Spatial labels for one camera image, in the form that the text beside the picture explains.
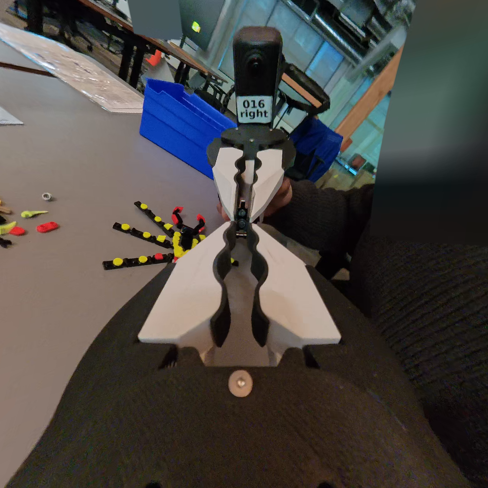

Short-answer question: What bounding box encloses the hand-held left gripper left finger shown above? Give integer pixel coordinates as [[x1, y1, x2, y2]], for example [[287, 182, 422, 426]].
[[137, 221, 234, 353]]

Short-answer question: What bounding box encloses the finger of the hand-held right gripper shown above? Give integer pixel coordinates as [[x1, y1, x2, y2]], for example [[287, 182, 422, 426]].
[[211, 147, 248, 222], [244, 148, 285, 224]]

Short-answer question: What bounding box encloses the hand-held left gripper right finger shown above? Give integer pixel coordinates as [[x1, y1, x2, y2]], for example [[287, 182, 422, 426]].
[[248, 223, 342, 357]]

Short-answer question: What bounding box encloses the small black lego piece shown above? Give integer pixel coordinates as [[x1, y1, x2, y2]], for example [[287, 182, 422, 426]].
[[234, 198, 249, 240]]

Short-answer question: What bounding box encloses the black yellow lego scorpion model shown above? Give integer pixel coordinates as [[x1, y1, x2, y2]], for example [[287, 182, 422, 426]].
[[102, 201, 240, 272]]

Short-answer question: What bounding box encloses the person's right forearm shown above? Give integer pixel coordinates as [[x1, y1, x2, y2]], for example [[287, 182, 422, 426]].
[[272, 179, 376, 281]]

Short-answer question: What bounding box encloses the pile of loose lego pieces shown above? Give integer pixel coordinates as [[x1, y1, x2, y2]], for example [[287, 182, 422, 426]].
[[0, 198, 60, 249]]

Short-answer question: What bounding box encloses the person's right hand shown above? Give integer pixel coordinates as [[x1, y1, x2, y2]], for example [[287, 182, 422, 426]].
[[216, 179, 293, 223]]

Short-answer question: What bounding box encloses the blue plastic bin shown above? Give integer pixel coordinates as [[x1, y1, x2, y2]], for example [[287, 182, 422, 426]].
[[139, 78, 238, 180], [288, 115, 344, 184]]

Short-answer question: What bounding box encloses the wooden background table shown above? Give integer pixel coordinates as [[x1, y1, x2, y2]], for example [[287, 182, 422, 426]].
[[76, 0, 229, 89]]

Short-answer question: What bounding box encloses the person's black sweater torso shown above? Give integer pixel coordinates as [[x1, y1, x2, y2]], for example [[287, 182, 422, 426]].
[[349, 225, 488, 488]]

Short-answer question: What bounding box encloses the flat clear plastic bag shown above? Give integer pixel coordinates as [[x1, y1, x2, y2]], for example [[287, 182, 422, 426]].
[[0, 23, 145, 114]]

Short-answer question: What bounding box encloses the open instruction booklet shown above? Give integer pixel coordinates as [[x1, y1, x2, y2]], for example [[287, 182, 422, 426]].
[[0, 106, 24, 126]]

